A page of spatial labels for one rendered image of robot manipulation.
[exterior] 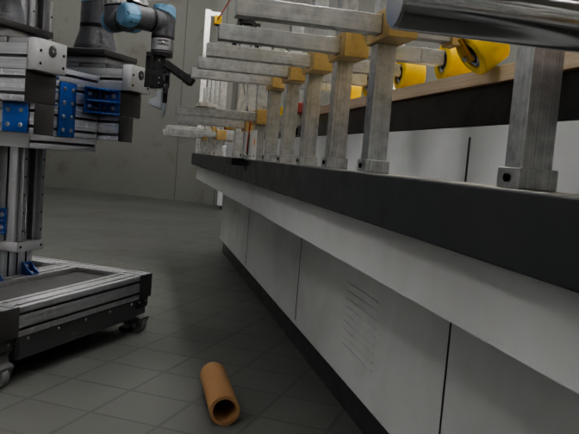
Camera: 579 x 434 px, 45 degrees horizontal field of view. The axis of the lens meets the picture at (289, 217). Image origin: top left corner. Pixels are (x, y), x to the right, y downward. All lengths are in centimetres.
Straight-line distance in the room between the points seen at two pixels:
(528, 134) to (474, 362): 63
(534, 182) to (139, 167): 966
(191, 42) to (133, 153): 180
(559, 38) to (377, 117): 80
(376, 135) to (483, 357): 43
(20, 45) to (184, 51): 800
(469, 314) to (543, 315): 16
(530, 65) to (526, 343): 28
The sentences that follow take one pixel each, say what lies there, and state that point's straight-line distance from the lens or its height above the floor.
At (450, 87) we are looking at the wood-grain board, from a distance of 143.
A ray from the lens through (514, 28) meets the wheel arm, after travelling 43.
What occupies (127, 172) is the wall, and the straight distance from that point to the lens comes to 1040.
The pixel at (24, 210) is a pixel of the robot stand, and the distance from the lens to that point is 248.
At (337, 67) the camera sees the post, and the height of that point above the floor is 91.
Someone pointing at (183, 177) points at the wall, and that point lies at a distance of 996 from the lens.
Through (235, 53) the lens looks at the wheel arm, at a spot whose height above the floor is 94.
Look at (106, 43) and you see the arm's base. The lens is 264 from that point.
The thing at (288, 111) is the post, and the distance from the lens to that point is 194.
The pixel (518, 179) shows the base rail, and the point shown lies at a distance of 75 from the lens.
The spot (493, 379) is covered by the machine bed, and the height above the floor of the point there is 37.
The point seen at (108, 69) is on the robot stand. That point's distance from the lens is 258.
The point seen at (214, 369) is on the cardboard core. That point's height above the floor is 8.
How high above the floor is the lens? 71
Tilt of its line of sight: 5 degrees down
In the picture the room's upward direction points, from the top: 5 degrees clockwise
